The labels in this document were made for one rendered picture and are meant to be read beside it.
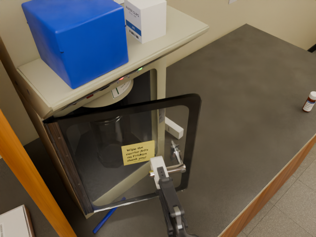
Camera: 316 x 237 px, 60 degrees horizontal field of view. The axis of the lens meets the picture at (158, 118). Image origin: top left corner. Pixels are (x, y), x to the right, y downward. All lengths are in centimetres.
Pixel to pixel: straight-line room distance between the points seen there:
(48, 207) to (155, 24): 39
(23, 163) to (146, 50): 26
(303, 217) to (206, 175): 125
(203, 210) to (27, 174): 58
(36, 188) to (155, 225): 46
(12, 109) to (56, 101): 68
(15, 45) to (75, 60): 12
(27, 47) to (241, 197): 76
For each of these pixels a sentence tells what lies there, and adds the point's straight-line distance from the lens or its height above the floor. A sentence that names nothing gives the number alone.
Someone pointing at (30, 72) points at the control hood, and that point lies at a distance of 46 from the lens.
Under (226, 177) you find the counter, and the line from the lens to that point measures 98.
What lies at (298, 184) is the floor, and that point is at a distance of 226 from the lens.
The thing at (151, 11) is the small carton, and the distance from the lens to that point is 46.
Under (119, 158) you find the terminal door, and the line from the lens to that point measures 65.
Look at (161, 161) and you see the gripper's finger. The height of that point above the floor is 122.
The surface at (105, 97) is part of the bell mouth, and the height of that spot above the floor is 134.
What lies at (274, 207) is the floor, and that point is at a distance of 210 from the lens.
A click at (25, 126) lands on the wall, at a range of 113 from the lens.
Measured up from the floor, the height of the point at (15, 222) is 98.
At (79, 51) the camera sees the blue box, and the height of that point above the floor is 156.
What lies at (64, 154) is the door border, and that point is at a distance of 62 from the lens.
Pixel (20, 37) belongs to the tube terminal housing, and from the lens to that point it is 46.
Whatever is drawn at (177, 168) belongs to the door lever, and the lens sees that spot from 66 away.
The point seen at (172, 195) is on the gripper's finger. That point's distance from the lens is 57.
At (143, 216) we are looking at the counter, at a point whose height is 94.
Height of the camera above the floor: 176
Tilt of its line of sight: 47 degrees down
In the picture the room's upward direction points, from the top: straight up
